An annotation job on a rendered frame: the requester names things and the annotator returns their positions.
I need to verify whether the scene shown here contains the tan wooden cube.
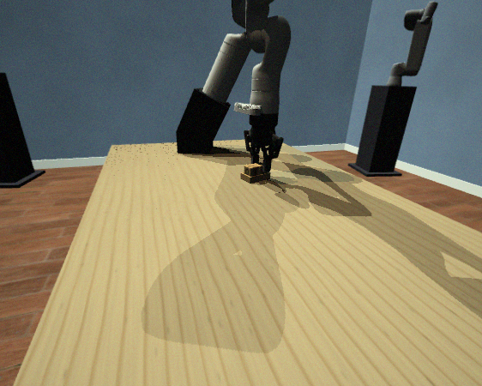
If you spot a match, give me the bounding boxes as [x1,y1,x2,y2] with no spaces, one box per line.
[254,162,264,175]
[244,164,259,177]

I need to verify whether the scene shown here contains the tan shallow rectangular tray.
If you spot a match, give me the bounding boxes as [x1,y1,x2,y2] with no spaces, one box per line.
[240,172,270,183]

